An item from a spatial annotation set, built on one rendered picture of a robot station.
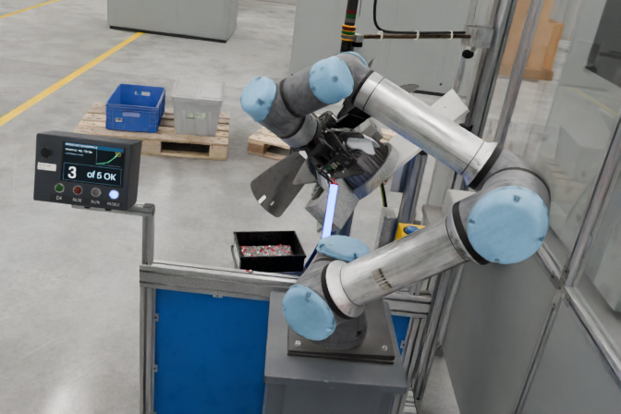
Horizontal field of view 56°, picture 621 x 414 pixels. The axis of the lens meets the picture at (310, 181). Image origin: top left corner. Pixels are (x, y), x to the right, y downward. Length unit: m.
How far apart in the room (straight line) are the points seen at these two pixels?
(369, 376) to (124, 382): 1.59
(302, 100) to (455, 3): 6.60
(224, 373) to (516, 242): 1.34
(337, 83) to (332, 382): 0.64
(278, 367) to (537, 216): 0.65
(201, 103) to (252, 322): 3.06
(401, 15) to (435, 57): 0.69
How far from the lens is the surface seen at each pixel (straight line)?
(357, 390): 1.33
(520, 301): 2.18
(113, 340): 2.95
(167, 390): 2.18
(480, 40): 2.32
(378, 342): 1.39
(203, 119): 4.85
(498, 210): 0.95
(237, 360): 2.05
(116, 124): 4.95
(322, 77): 1.00
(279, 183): 2.10
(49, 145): 1.76
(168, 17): 9.26
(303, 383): 1.31
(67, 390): 2.74
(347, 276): 1.12
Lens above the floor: 1.88
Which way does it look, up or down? 24 degrees down
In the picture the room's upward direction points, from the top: 8 degrees clockwise
